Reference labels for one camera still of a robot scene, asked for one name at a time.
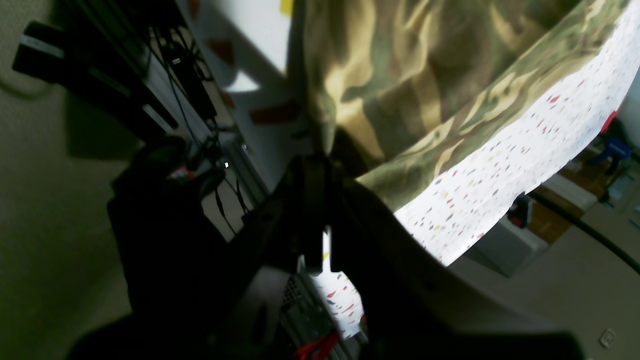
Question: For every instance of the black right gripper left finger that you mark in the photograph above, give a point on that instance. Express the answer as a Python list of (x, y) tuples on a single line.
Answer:
[(193, 294)]

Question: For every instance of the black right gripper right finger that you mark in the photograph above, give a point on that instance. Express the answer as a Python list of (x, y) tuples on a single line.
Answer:
[(416, 308)]

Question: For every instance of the camouflage T-shirt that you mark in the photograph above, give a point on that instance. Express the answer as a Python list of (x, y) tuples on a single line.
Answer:
[(400, 91)]

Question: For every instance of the white speckled table cloth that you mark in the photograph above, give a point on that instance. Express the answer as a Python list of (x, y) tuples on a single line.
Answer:
[(254, 51)]

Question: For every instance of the red table clamp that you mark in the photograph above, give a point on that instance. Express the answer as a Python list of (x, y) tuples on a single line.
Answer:
[(608, 121)]

